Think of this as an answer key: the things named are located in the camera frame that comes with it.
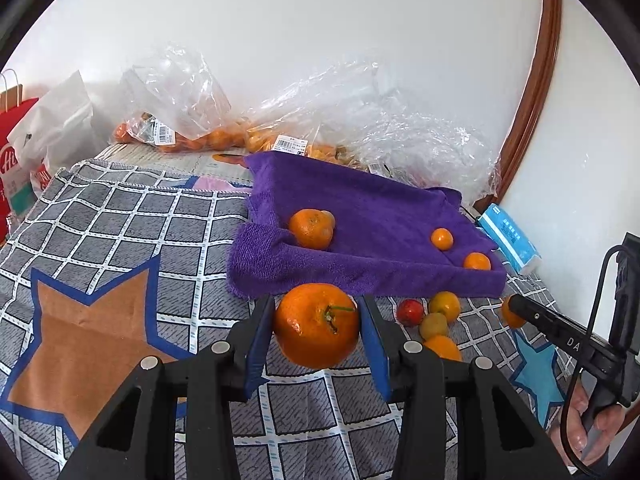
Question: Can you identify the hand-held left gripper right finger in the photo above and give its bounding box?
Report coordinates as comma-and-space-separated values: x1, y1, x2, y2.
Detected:
357, 294, 571, 480

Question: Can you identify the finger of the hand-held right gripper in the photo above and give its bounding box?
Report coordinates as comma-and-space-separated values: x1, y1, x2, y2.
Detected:
509, 294, 571, 343

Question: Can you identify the brown paper bag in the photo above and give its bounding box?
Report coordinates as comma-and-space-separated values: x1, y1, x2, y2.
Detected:
0, 69, 25, 113

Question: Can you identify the heap of bagged oranges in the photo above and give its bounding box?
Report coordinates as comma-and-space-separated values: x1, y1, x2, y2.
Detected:
207, 127, 351, 163
113, 121, 213, 155

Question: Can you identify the person's right hand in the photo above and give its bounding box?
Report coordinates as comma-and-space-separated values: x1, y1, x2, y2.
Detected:
569, 381, 632, 467

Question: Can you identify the crumpled clear plastic bag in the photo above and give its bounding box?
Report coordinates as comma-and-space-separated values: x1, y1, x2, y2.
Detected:
360, 110, 502, 206

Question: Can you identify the white plastic bag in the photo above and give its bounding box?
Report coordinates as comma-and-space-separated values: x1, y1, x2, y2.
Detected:
7, 70, 98, 211

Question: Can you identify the blue tissue pack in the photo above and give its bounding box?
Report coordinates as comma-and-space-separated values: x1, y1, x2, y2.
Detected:
475, 203, 543, 276

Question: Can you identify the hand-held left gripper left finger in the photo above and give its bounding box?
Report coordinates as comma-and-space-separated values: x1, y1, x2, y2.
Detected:
57, 294, 277, 480

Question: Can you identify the red cherry tomato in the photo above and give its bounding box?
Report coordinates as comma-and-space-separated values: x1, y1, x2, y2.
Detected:
396, 299, 424, 327

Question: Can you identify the grey checkered star blanket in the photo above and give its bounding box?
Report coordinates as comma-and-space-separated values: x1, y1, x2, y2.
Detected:
0, 159, 581, 480

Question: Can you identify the printed cardboard sheet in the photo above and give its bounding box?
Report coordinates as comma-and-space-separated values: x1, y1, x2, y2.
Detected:
107, 142, 256, 187

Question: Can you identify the purple towel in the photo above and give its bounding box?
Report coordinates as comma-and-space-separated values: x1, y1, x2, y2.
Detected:
226, 150, 507, 301

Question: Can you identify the brown wooden door frame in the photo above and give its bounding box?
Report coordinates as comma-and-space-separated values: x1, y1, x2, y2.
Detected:
487, 0, 563, 206

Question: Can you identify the large orange with green stem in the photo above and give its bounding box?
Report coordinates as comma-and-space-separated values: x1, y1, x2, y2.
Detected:
273, 283, 362, 370

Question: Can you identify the red paper bag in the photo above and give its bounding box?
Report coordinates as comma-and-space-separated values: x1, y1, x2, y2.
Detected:
0, 97, 42, 241

